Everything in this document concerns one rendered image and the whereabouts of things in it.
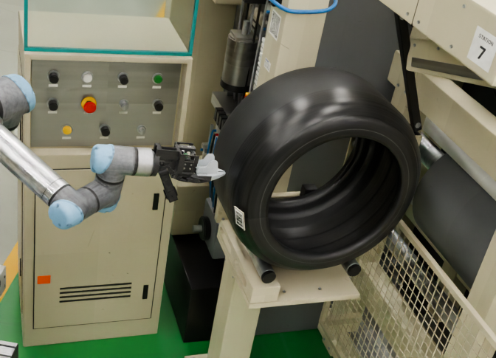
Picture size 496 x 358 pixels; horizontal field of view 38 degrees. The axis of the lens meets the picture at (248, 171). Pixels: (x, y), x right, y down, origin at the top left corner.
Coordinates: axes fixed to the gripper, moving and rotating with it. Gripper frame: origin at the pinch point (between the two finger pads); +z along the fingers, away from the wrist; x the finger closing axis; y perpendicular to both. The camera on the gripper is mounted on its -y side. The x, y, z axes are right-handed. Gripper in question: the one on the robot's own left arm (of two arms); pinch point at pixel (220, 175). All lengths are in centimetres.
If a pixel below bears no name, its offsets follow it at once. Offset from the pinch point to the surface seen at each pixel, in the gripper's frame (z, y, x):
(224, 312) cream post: 31, -77, 31
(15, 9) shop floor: -23, -118, 454
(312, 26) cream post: 27, 38, 26
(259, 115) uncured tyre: 6.4, 18.9, 0.6
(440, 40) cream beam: 42, 51, -13
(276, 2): 14, 42, 28
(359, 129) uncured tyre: 29.2, 24.2, -12.5
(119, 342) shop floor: 3, -119, 60
